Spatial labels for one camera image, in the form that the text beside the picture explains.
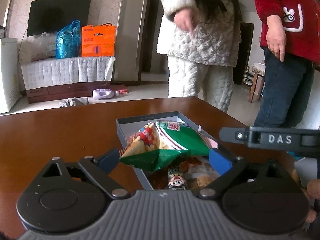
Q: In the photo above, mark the wooden side table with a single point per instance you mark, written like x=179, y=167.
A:
x=258, y=70

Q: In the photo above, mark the dark wooden tv cabinet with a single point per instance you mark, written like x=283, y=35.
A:
x=80, y=90

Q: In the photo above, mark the person in red jacket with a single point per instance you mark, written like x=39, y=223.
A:
x=288, y=84

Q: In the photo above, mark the red jacket person's hand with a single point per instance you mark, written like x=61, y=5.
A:
x=276, y=37

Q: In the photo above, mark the blue plastic bag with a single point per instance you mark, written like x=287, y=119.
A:
x=68, y=41

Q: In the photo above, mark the black television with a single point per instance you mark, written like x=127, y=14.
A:
x=52, y=15

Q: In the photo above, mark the white lace cloth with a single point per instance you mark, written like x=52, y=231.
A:
x=56, y=72

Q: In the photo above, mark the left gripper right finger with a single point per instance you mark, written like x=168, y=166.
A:
x=228, y=167

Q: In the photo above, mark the grey cardboard box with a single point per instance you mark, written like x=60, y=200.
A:
x=197, y=170

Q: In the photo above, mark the grey rag on floor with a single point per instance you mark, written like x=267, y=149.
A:
x=70, y=102

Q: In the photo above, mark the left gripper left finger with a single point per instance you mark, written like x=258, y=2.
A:
x=97, y=171

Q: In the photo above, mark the white chest freezer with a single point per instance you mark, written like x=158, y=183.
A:
x=10, y=91

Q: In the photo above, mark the cartoon face snack packet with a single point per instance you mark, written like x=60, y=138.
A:
x=176, y=179

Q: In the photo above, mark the clear plastic bag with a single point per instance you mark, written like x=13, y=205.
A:
x=43, y=46

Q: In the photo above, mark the person in white pajamas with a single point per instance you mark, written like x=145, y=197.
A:
x=203, y=64

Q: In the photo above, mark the green chip bag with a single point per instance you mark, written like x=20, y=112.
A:
x=162, y=143

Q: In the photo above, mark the white pajama person's hand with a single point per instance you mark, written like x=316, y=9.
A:
x=187, y=19

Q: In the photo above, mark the purple detergent bottle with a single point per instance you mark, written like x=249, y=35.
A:
x=102, y=94

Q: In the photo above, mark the orange paper bag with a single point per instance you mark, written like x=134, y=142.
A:
x=98, y=40

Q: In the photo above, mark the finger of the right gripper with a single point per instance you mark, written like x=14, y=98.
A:
x=304, y=142

